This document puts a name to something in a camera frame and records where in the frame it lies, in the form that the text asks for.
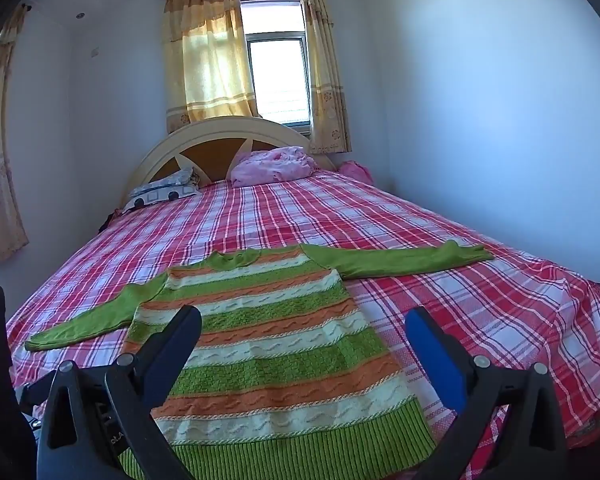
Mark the large dark object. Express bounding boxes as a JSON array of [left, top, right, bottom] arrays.
[[0, 286, 38, 480]]

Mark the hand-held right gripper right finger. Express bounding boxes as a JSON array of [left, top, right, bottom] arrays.
[[404, 306, 570, 480]]

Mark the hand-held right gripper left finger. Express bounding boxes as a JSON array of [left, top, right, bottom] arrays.
[[36, 304, 203, 480]]

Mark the wide yellow window curtain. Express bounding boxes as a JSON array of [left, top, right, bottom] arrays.
[[161, 0, 259, 135]]

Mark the window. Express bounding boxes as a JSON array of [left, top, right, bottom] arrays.
[[240, 0, 313, 136]]

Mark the pink cloth bundle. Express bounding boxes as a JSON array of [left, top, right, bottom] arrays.
[[339, 160, 376, 183]]

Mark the cream and wood headboard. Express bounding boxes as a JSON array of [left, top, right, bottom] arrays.
[[122, 116, 338, 206]]

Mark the narrow yellow window curtain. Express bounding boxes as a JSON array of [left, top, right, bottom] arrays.
[[300, 0, 353, 155]]

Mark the red plaid bed sheet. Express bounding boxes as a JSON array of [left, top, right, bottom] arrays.
[[5, 167, 600, 480]]

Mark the pink pillow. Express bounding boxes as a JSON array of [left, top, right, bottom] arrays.
[[230, 146, 317, 188]]

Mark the yellow side curtain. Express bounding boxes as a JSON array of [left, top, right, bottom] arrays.
[[0, 4, 31, 263]]

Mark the green orange striped knit sweater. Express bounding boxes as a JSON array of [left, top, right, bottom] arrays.
[[24, 240, 496, 480]]

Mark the car print pillow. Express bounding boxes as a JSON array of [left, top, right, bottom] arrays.
[[122, 167, 203, 213]]

